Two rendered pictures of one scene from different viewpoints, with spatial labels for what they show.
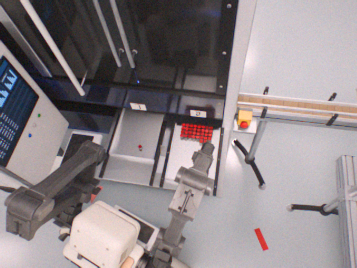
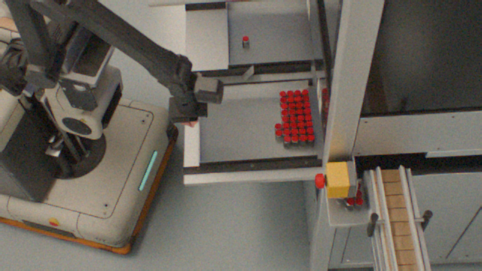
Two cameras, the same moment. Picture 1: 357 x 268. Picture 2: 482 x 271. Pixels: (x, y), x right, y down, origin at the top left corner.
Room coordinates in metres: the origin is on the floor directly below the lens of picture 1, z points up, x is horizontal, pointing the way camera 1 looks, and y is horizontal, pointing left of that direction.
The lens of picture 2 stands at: (0.36, -0.98, 2.46)
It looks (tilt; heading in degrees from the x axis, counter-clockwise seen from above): 59 degrees down; 75
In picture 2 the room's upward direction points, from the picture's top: 6 degrees counter-clockwise
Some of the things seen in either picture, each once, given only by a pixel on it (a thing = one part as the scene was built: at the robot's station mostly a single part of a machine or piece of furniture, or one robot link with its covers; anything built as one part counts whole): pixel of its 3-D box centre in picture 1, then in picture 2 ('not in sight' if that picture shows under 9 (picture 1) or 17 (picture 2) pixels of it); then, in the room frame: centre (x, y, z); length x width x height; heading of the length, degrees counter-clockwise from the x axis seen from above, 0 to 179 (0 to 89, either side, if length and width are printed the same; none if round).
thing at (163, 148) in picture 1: (160, 158); (231, 75); (0.65, 0.11, 0.91); 0.14 x 0.03 x 0.06; 161
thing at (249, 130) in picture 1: (245, 121); (351, 203); (0.82, -0.40, 0.87); 0.14 x 0.13 x 0.02; 162
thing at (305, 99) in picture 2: (197, 128); (307, 118); (0.81, -0.12, 0.90); 0.18 x 0.02 x 0.05; 72
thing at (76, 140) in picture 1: (72, 164); not in sight; (0.75, 0.64, 0.82); 0.40 x 0.14 x 0.02; 162
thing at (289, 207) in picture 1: (323, 211); not in sight; (0.39, -0.99, 0.07); 0.50 x 0.08 x 0.14; 72
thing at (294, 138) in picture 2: (196, 135); (292, 119); (0.77, -0.11, 0.90); 0.18 x 0.02 x 0.05; 72
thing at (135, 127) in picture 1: (138, 130); (279, 32); (0.86, 0.22, 0.90); 0.34 x 0.26 x 0.04; 162
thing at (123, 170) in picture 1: (165, 147); (260, 81); (0.74, 0.08, 0.87); 0.70 x 0.48 x 0.02; 72
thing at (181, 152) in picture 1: (193, 153); (255, 123); (0.66, -0.07, 0.90); 0.34 x 0.26 x 0.04; 162
